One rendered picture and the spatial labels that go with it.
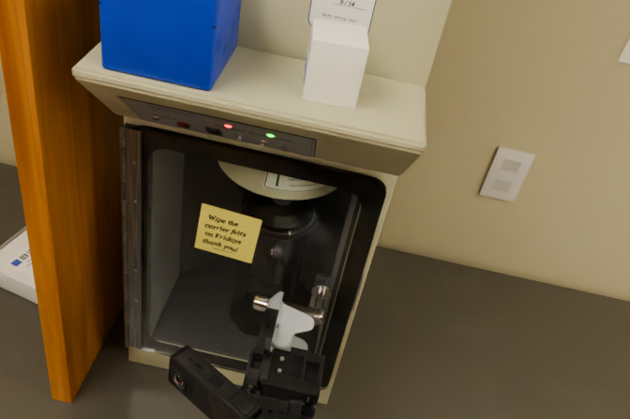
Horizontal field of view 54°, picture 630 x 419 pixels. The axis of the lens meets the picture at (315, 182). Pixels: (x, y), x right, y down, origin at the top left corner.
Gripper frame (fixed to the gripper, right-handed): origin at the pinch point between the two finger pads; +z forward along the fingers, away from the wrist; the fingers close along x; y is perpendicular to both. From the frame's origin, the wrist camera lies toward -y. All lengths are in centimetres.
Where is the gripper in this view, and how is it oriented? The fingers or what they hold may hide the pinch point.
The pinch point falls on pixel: (272, 305)
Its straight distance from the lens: 78.4
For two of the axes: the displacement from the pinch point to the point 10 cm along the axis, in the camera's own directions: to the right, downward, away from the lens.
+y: 9.8, 2.2, 0.0
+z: 1.3, -5.8, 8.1
